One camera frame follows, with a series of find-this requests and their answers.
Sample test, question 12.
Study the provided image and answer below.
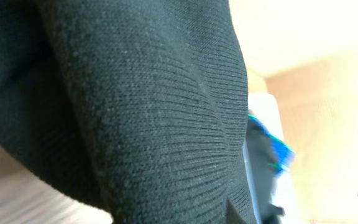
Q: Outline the sparkly blue garment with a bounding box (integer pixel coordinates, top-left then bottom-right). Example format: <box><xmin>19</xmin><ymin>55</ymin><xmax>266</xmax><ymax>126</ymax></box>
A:
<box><xmin>249</xmin><ymin>114</ymin><xmax>295</xmax><ymax>176</ymax></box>

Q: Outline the black garment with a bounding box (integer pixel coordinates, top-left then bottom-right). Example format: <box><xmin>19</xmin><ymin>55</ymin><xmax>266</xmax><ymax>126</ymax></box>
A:
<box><xmin>0</xmin><ymin>0</ymin><xmax>257</xmax><ymax>223</ymax></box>
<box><xmin>246</xmin><ymin>120</ymin><xmax>285</xmax><ymax>224</ymax></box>

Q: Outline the clear plastic storage bin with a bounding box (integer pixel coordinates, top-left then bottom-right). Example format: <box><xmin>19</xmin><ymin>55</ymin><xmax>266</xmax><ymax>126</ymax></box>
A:
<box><xmin>243</xmin><ymin>92</ymin><xmax>301</xmax><ymax>224</ymax></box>

